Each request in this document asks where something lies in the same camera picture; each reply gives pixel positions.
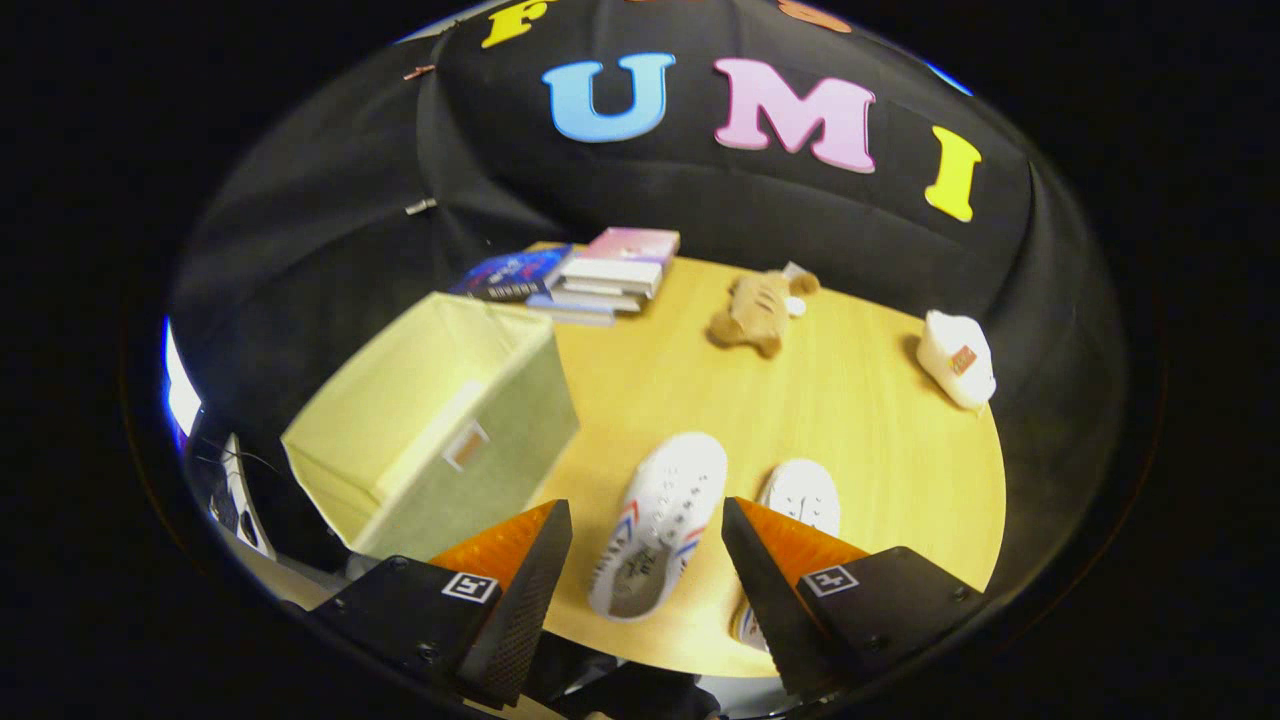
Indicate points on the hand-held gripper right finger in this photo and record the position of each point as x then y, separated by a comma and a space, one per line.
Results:
765, 600

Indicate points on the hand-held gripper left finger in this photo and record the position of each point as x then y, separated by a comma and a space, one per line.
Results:
520, 620

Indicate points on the white canvas shoe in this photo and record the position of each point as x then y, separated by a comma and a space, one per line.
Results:
665, 500
805, 495

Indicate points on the green fabric storage box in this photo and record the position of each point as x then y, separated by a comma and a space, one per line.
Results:
500, 430

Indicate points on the brown plush toy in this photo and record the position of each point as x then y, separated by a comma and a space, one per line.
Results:
755, 315

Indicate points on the white plush toy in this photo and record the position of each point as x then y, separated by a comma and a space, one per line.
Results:
950, 370

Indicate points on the small white disc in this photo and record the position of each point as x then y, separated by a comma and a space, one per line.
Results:
796, 306

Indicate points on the light blue book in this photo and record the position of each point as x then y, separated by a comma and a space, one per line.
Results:
575, 302

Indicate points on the dark blue book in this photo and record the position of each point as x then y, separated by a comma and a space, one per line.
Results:
515, 272

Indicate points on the white book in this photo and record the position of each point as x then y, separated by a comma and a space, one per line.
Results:
610, 275

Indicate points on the silver clip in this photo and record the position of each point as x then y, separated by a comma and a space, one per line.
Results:
421, 206

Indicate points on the red clip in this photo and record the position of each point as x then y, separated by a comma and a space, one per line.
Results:
418, 71

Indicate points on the white metal frame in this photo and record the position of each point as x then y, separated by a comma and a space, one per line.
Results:
235, 490

